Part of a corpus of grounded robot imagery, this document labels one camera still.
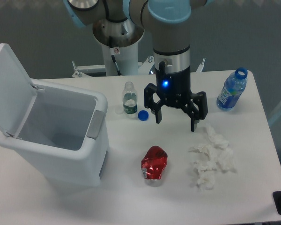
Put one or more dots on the clear bottle green label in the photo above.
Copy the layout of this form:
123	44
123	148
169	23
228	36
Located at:
129	99

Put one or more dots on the crumpled white tissue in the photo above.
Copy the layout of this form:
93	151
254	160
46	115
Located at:
215	155

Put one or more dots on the white bottle cap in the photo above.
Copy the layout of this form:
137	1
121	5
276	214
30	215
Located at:
119	111

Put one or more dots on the white trash bin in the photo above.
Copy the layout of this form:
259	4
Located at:
65	135

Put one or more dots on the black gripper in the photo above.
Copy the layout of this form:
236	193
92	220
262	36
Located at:
173	90

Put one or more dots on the white trash bin lid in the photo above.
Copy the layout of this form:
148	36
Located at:
17	93

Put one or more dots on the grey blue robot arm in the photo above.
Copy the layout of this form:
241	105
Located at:
168	21

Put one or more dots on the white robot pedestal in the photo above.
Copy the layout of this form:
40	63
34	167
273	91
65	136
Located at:
120	47

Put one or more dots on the white metal base frame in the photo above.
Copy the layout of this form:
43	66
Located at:
144	68

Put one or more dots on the blue plastic water bottle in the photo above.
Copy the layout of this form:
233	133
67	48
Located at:
232	89

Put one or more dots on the crushed red can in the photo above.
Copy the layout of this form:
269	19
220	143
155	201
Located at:
153	165

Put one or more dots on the blue bottle cap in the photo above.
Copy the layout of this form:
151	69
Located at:
143	115

